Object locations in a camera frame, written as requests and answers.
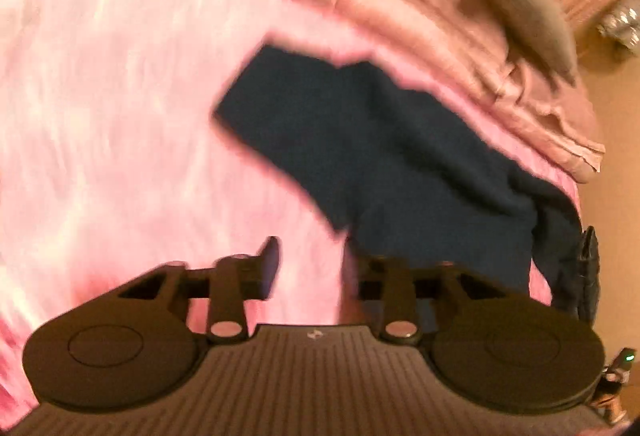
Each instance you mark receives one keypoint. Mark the navy knit sweater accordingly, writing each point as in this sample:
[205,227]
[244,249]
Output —
[375,155]

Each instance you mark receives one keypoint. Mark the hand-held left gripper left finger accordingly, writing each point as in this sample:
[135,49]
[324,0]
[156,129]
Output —
[269,268]

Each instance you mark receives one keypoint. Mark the folded dark jeans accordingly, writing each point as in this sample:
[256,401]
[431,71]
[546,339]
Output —
[589,271]

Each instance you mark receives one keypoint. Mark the shiny silver object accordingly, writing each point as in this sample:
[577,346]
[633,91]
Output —
[622,28]

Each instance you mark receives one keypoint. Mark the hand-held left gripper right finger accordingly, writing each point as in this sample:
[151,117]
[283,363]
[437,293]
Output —
[400,296]

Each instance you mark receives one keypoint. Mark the pink floral blanket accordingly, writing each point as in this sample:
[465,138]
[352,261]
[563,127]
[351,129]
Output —
[100,140]

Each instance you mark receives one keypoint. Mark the grey-green pillow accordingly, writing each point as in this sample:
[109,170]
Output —
[520,5]

